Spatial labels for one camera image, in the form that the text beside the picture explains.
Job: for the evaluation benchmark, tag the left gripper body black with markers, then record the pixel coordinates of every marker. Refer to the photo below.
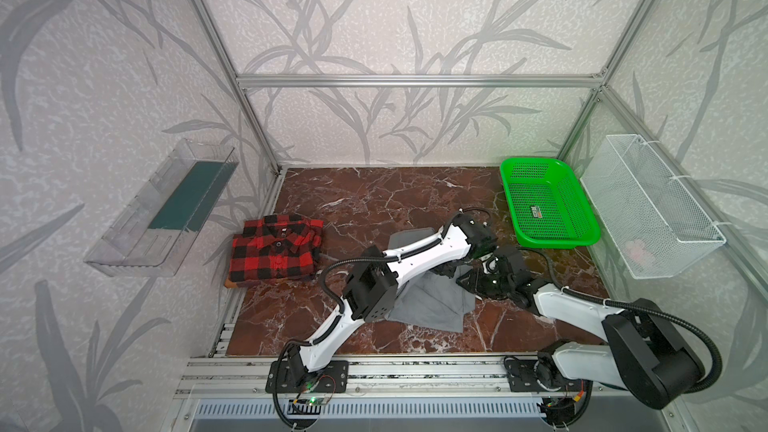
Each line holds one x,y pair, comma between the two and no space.
475,255

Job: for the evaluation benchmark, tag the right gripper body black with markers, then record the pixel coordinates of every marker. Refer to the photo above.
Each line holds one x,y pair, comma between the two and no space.
496,265

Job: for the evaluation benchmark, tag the green plastic basket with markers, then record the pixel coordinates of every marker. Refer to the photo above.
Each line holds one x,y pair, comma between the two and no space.
568,220

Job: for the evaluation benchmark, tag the grey long sleeve shirt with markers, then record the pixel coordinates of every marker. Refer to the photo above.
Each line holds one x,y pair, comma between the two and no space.
434,300

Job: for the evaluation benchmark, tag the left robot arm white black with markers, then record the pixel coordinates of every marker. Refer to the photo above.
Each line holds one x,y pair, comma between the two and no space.
365,290

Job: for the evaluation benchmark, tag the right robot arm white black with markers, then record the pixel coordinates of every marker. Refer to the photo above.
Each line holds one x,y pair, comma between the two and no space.
653,355

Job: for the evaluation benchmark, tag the red black plaid folded shirt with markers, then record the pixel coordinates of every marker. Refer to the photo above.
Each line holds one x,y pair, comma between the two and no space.
273,248

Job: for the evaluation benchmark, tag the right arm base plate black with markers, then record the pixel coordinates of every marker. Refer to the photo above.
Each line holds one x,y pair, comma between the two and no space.
538,375

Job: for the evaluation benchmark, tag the pink item in wire basket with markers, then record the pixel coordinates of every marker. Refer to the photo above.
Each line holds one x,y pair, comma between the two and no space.
637,251

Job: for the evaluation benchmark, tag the white wire mesh basket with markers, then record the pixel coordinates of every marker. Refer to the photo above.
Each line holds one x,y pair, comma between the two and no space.
638,196

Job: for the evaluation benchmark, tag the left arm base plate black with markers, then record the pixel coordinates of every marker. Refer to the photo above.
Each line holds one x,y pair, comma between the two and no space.
330,375

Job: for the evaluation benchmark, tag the aluminium front rail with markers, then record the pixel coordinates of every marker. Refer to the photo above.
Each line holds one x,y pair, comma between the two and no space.
368,376

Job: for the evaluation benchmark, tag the clear plastic wall bin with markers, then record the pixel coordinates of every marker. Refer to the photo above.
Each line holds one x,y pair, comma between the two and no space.
157,229

